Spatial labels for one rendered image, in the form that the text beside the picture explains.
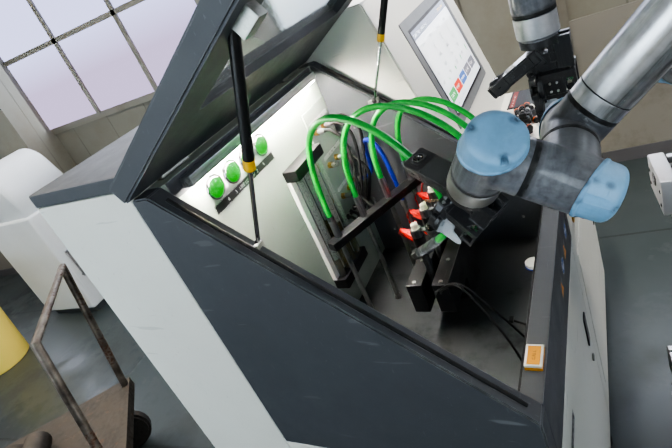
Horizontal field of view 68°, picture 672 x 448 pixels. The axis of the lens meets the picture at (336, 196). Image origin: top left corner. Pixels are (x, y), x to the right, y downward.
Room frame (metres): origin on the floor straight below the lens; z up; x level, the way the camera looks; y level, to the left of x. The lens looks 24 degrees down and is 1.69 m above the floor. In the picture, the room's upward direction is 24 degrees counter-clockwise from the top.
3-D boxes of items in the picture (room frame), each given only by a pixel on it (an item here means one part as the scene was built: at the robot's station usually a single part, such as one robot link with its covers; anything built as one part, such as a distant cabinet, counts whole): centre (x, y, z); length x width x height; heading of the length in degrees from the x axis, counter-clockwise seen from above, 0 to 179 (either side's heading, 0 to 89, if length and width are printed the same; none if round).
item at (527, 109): (1.48, -0.67, 1.01); 0.23 x 0.11 x 0.06; 146
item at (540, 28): (0.88, -0.46, 1.44); 0.08 x 0.08 x 0.05
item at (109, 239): (1.51, 0.05, 0.75); 1.40 x 0.28 x 1.50; 146
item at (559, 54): (0.88, -0.46, 1.35); 0.09 x 0.08 x 0.12; 56
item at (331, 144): (1.30, -0.05, 1.20); 0.13 x 0.03 x 0.31; 146
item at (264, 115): (1.11, 0.09, 1.43); 0.54 x 0.03 x 0.02; 146
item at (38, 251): (3.89, 2.17, 0.65); 0.63 x 0.56 x 1.29; 62
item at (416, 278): (1.06, -0.20, 0.91); 0.34 x 0.10 x 0.15; 146
